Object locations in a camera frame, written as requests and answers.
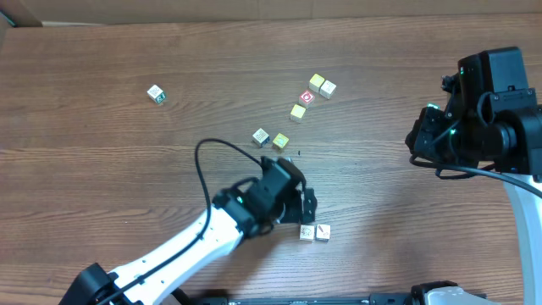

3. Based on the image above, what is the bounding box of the white block far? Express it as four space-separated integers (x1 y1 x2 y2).
319 80 337 99

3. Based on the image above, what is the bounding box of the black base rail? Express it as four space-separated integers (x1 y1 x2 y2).
171 280 501 305

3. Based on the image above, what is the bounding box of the red circle block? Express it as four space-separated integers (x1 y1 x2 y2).
298 90 315 108

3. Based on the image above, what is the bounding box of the white block red M side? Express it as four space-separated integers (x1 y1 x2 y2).
300 225 315 241

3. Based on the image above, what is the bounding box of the yellow block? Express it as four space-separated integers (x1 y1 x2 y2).
273 133 290 151
290 104 306 123
308 74 325 93

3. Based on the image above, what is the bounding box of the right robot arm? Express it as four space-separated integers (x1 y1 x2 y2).
405 47 541 304

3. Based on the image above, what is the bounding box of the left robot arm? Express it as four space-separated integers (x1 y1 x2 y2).
61 158 318 305

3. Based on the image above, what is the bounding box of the white block blue side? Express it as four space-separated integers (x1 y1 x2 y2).
252 128 270 148

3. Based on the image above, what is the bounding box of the white block red mark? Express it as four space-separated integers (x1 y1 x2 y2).
315 224 331 242

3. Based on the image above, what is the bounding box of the white block green side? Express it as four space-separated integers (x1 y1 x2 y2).
147 85 166 104

